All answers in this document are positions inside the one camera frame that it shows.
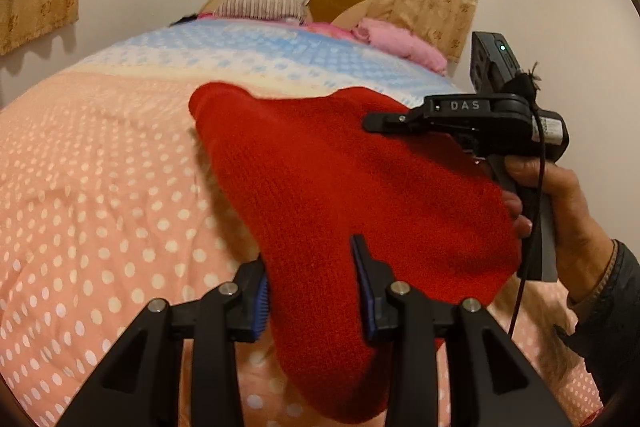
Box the red knitted sweater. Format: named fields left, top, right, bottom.
left=189, top=82, right=520, bottom=424

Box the dark jacket sleeve forearm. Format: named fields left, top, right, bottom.
left=555, top=239, right=639, bottom=403

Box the person's right hand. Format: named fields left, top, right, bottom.
left=506, top=156, right=614, bottom=303

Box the pink folded blanket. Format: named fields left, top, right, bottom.
left=352, top=17, right=448, bottom=76

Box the pink blue dotted bedspread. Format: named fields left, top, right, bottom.
left=0, top=17, right=604, bottom=427

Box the striped pillow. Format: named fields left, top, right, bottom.
left=213, top=0, right=310, bottom=24

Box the black cable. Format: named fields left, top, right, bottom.
left=506, top=60, right=549, bottom=339

